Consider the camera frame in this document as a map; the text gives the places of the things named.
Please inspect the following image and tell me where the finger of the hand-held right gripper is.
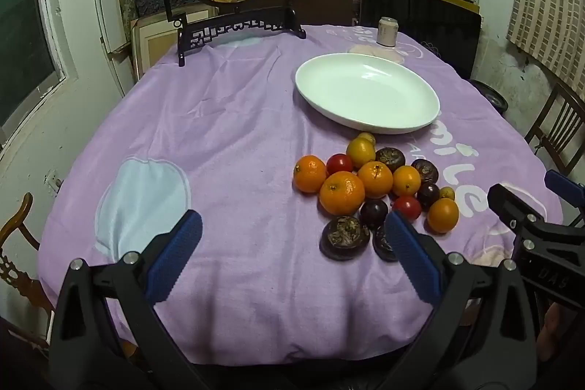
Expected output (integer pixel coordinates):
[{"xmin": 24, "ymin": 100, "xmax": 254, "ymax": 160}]
[
  {"xmin": 487, "ymin": 183, "xmax": 585, "ymax": 245},
  {"xmin": 545, "ymin": 170, "xmax": 585, "ymax": 208}
]

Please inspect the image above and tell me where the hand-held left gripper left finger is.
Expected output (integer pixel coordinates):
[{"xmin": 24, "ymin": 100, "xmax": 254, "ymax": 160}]
[{"xmin": 48, "ymin": 209, "xmax": 203, "ymax": 390}]

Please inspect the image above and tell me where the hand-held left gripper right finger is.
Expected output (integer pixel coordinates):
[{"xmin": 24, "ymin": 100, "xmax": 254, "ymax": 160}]
[{"xmin": 379, "ymin": 211, "xmax": 536, "ymax": 390}]

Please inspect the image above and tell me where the large brown passion fruit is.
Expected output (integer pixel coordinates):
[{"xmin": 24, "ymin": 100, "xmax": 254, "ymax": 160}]
[{"xmin": 319, "ymin": 215, "xmax": 371, "ymax": 261}]

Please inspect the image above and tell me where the large orange mandarin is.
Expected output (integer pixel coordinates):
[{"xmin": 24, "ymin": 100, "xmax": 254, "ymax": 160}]
[{"xmin": 318, "ymin": 171, "xmax": 366, "ymax": 217}]

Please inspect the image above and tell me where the white oval plate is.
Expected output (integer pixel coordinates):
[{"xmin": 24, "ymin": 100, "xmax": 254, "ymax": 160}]
[{"xmin": 295, "ymin": 53, "xmax": 441, "ymax": 136}]

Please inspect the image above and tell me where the person's right forearm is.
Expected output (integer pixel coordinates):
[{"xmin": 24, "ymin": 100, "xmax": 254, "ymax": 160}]
[{"xmin": 537, "ymin": 303, "xmax": 585, "ymax": 366}]

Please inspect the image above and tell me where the wooden slatted chair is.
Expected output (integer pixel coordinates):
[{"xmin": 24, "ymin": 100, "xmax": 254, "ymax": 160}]
[{"xmin": 525, "ymin": 82, "xmax": 585, "ymax": 178}]

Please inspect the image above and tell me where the black round bucket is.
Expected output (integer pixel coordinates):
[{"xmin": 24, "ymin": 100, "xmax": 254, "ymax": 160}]
[{"xmin": 471, "ymin": 79, "xmax": 509, "ymax": 117}]

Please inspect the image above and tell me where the purple printed tablecloth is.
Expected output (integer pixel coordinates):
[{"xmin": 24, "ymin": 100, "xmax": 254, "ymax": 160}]
[{"xmin": 39, "ymin": 23, "xmax": 565, "ymax": 366}]

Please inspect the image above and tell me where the carved wooden chair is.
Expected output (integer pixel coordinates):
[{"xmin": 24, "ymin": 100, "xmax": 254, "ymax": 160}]
[{"xmin": 0, "ymin": 193, "xmax": 53, "ymax": 349}]

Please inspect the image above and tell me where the beige beverage can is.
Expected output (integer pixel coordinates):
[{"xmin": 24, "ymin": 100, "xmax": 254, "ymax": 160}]
[{"xmin": 377, "ymin": 17, "xmax": 399, "ymax": 48}]

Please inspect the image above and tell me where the window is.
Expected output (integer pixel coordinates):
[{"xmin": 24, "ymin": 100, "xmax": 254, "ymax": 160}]
[{"xmin": 0, "ymin": 0, "xmax": 67, "ymax": 135}]

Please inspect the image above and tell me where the leaning beige picture frame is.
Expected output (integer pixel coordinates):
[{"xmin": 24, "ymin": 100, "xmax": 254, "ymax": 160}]
[{"xmin": 131, "ymin": 8, "xmax": 220, "ymax": 80}]

